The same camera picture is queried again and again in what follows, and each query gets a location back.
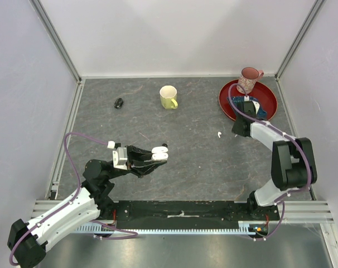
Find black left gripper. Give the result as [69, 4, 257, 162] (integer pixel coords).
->
[106, 144, 167, 180]

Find white earbud charging case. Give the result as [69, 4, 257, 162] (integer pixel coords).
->
[151, 146, 168, 161]

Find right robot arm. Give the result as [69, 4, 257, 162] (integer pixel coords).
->
[227, 97, 317, 220]

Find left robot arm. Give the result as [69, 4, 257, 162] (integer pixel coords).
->
[7, 142, 168, 267]

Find blue leaf-shaped dish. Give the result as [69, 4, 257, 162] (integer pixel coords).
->
[226, 96, 267, 120]

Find red round tray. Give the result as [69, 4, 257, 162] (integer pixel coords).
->
[219, 79, 278, 121]

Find pink patterned mug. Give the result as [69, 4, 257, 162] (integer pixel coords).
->
[236, 67, 264, 94]

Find black clip object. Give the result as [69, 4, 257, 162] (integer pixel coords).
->
[114, 98, 124, 109]

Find yellow-green ceramic mug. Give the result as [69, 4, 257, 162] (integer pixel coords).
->
[160, 85, 178, 109]

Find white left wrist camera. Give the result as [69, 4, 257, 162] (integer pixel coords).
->
[107, 141, 128, 170]

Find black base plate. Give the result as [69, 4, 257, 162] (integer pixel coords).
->
[100, 199, 280, 230]

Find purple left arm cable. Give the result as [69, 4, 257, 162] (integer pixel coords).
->
[8, 132, 139, 266]

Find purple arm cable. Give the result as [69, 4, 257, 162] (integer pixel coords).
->
[228, 83, 315, 242]
[8, 132, 139, 266]

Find light blue cable duct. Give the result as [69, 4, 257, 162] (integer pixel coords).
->
[71, 222, 268, 236]

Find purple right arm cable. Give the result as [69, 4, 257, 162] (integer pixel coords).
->
[228, 83, 315, 242]

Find right aluminium frame post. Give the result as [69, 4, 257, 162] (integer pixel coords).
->
[274, 0, 326, 81]

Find aluminium frame post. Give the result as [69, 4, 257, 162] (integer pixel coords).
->
[30, 0, 81, 84]
[274, 0, 326, 81]

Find left aluminium frame post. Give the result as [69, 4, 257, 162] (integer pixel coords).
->
[30, 0, 81, 84]

